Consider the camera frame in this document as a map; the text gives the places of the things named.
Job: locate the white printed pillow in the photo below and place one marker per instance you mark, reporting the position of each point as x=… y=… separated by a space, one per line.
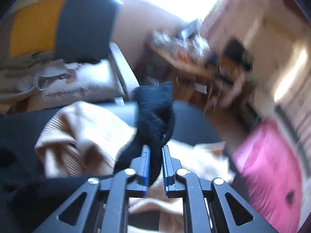
x=80 y=85

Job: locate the wooden side table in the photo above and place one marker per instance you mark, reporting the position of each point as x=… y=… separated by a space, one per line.
x=194 y=68

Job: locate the beige knit sweater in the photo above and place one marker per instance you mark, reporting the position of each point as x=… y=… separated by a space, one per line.
x=85 y=131

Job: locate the black hair clip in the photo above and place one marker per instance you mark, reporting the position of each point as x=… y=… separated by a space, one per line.
x=290 y=196

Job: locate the pink ruffled quilt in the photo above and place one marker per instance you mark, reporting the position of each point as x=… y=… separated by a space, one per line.
x=269 y=170

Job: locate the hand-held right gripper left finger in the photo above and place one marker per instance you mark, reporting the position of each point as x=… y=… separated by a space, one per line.
x=145 y=167

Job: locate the grey yellow blue sofa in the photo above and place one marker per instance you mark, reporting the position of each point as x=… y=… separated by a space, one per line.
x=82 y=26

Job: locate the black knit sweater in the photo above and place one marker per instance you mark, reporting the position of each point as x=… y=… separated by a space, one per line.
x=155 y=116

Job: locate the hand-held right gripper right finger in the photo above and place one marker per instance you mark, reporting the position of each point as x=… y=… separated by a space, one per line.
x=166 y=168

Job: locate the grey cloth garment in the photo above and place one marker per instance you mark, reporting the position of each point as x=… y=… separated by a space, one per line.
x=21 y=77

